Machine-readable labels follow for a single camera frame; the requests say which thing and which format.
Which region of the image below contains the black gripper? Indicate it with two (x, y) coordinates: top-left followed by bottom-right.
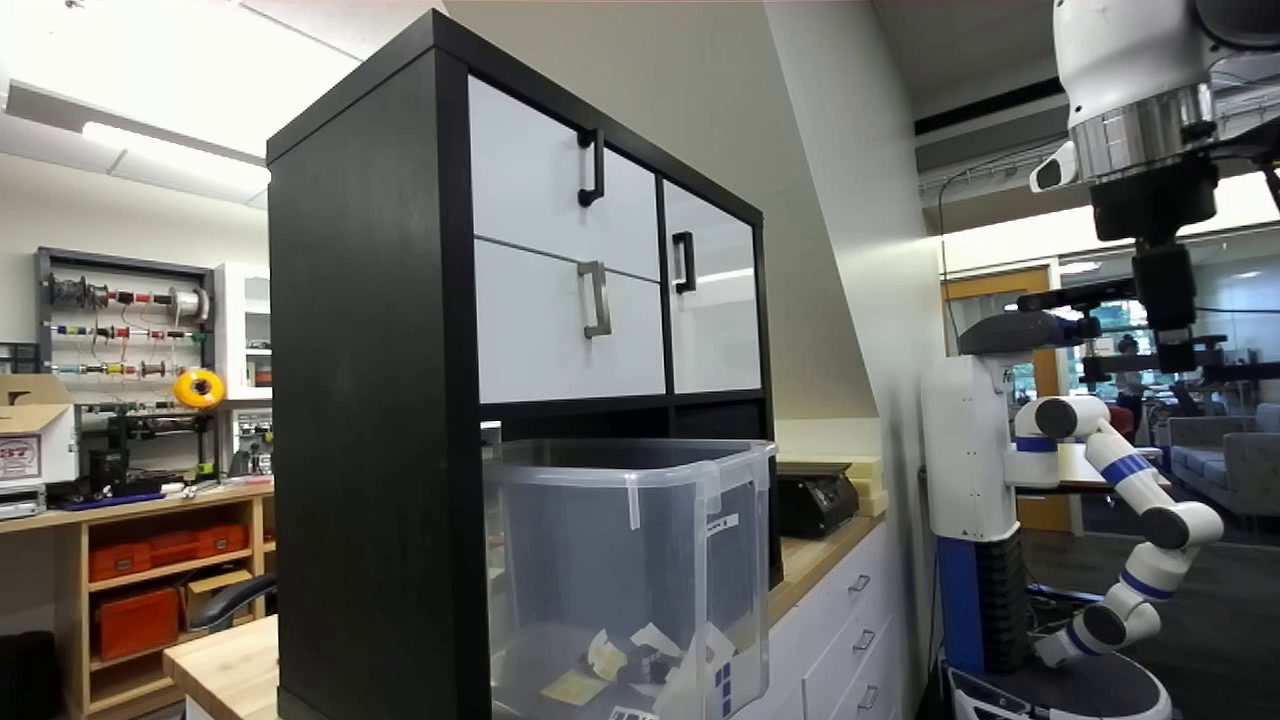
(1087, 150), (1226, 375)

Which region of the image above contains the clear plastic storage box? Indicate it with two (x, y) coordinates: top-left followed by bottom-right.
(479, 436), (781, 720)

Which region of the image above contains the small white paper box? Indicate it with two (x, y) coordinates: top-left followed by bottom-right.
(626, 619), (742, 720)

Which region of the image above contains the black shelf unit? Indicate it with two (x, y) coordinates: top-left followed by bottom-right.
(264, 7), (781, 720)

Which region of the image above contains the brown cardboard box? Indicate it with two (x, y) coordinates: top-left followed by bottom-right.
(181, 566), (259, 633)

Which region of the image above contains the long red storage bin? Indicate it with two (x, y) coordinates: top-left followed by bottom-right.
(87, 520), (255, 585)

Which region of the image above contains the small red storage bin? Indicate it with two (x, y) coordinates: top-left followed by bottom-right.
(87, 585), (184, 665)

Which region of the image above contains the cardboard box with white label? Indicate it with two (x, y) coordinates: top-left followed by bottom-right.
(0, 373), (85, 490)

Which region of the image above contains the white blue mobile robot body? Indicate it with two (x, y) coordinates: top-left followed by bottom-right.
(918, 309), (1180, 720)

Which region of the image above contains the black desktop device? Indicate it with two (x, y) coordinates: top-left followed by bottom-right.
(773, 460), (866, 545)

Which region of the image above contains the white counter drawer cabinet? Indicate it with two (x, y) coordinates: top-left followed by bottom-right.
(742, 509), (930, 720)

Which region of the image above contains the white cabinet door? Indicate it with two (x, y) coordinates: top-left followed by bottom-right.
(660, 176), (769, 399)

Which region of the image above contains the yellow sticky note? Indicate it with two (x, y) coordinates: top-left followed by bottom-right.
(535, 669), (612, 707)

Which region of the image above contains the yellow tape spool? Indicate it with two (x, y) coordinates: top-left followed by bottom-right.
(167, 365), (232, 416)

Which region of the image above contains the black machine on workbench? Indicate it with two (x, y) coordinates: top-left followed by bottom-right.
(76, 399), (224, 509)

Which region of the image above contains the wooden workbench with shelves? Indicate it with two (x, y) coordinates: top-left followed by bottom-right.
(0, 476), (280, 720)

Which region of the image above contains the white drawer with grey handle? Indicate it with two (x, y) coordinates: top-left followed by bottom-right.
(471, 237), (671, 409)

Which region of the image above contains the white drawer with black handle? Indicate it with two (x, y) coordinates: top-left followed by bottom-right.
(466, 73), (664, 283)

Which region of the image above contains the black hose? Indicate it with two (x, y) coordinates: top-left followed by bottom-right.
(184, 571), (285, 638)

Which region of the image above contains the wall tool panel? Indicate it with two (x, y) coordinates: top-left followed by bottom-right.
(32, 243), (224, 409)

